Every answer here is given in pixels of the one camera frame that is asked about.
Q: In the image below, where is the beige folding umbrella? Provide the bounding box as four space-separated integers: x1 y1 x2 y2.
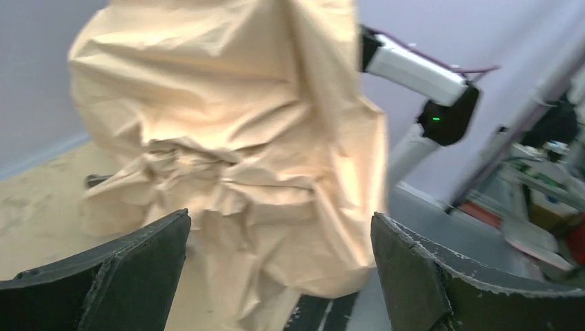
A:
68 1 387 330

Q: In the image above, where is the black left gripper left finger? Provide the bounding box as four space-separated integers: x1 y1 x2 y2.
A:
1 209 191 331

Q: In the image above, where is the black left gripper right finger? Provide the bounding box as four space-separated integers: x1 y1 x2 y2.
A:
371 213 584 330

